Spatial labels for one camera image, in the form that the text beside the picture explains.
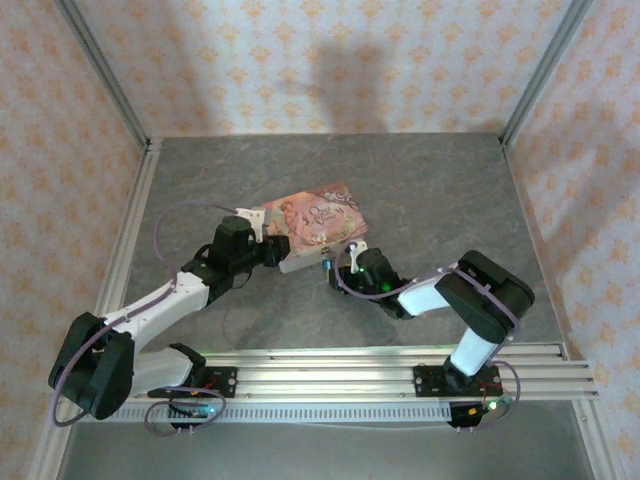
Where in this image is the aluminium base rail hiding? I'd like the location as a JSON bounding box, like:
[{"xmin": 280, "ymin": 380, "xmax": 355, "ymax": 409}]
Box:
[{"xmin": 117, "ymin": 342, "xmax": 599, "ymax": 402}]

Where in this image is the perforated grey cable tray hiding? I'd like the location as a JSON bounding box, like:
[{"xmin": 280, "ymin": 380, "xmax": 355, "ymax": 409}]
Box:
[{"xmin": 117, "ymin": 401, "xmax": 454, "ymax": 425}]

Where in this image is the aluminium table edge rail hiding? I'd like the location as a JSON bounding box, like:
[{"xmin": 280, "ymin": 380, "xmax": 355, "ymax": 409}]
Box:
[
  {"xmin": 499, "ymin": 133, "xmax": 626, "ymax": 480},
  {"xmin": 29, "ymin": 138, "xmax": 164, "ymax": 480}
]

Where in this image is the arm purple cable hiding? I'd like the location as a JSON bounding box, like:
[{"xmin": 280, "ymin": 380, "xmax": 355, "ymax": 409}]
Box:
[
  {"xmin": 333, "ymin": 242, "xmax": 524, "ymax": 432},
  {"xmin": 49, "ymin": 199, "xmax": 242, "ymax": 437}
]

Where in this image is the pink storybook box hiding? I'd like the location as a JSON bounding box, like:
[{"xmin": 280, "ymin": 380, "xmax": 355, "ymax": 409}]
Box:
[{"xmin": 259, "ymin": 182, "xmax": 370, "ymax": 274}]

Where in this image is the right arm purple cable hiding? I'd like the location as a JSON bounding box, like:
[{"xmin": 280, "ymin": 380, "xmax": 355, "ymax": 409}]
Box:
[{"xmin": 333, "ymin": 242, "xmax": 524, "ymax": 432}]

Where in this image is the aluminium frame post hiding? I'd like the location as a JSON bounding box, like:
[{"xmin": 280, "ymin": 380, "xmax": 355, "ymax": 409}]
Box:
[
  {"xmin": 499, "ymin": 0, "xmax": 594, "ymax": 146},
  {"xmin": 54, "ymin": 0, "xmax": 151, "ymax": 151}
]

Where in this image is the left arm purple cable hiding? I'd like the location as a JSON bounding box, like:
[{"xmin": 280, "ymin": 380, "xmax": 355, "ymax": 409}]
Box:
[{"xmin": 49, "ymin": 199, "xmax": 242, "ymax": 437}]

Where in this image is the small green-lit circuit board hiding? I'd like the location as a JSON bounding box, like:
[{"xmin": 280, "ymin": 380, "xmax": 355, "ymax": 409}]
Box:
[
  {"xmin": 464, "ymin": 396, "xmax": 514, "ymax": 417},
  {"xmin": 172, "ymin": 402, "xmax": 221, "ymax": 419}
]

